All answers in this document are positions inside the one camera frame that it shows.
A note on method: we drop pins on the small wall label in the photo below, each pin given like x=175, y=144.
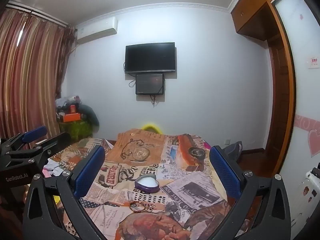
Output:
x=313, y=63

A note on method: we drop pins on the wooden overhead cabinet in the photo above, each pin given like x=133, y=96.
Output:
x=252, y=12

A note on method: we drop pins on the printed blanket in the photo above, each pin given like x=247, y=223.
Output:
x=155, y=160

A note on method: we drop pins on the dark green cloth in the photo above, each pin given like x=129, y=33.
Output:
x=90, y=115

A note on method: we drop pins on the striped red curtain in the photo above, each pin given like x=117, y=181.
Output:
x=30, y=67

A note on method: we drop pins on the black wall television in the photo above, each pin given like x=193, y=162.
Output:
x=150, y=57

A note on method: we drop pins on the long orange box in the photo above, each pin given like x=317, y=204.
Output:
x=72, y=117

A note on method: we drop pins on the pink heart wall sticker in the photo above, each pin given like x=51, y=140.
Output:
x=314, y=140

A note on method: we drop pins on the wooden door frame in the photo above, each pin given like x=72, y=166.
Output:
x=280, y=92

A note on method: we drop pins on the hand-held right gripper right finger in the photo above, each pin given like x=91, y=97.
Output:
x=225, y=172

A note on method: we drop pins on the white plastic bag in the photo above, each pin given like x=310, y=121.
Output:
x=62, y=102

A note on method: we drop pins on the white air conditioner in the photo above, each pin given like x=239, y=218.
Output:
x=97, y=30

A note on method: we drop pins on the pink wall border strip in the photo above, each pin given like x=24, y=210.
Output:
x=306, y=121

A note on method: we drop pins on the dark backpack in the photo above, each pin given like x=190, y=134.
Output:
x=232, y=150

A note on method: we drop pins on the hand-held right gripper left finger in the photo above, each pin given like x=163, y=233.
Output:
x=90, y=172

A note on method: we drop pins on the purple heart-shaped tin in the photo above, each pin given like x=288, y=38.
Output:
x=147, y=184

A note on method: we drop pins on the curtain rail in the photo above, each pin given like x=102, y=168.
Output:
x=37, y=13

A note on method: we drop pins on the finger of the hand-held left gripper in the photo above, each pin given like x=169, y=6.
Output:
x=57, y=141
x=35, y=133

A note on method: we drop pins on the small orange box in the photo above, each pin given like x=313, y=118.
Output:
x=73, y=108

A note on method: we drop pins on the white wall outlet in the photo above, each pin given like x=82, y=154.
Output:
x=227, y=141

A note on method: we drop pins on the white stickered suitcase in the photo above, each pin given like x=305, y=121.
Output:
x=310, y=187

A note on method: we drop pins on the small black wall screen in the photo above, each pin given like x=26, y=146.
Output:
x=150, y=83

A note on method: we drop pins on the yellow hoop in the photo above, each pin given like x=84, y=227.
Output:
x=150, y=125

